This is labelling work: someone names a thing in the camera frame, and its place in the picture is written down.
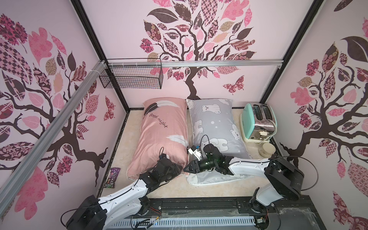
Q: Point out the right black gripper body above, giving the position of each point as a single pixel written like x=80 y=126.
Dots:
x=194 y=165

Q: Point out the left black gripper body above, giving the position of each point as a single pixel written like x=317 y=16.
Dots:
x=173 y=172

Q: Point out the grey polar bear pillow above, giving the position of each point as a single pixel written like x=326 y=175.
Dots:
x=213 y=123

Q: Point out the pink feather pillow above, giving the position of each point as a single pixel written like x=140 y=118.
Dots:
x=163 y=131

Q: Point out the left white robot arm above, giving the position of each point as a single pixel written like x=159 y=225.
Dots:
x=101 y=213

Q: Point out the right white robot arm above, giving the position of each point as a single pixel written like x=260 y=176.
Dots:
x=285 y=179

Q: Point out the purple candy packet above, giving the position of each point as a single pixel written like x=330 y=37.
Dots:
x=111 y=179

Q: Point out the cream ceramic cup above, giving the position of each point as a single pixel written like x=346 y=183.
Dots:
x=267 y=150

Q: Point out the mint green chrome toaster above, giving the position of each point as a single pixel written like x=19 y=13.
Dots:
x=258 y=123

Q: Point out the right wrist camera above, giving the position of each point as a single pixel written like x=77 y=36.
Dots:
x=196 y=152

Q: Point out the white slotted cable duct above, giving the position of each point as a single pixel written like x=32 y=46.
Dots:
x=186 y=223

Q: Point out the black wire basket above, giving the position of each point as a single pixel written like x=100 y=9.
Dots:
x=133 y=73

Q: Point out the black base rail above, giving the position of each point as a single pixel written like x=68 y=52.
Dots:
x=282 y=214

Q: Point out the aluminium frame bar back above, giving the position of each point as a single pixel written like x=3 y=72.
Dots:
x=213 y=63

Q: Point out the aluminium frame bar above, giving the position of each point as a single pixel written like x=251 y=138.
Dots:
x=20 y=175
x=213 y=63

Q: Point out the aluminium frame bar left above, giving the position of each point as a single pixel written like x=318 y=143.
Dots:
x=20 y=175

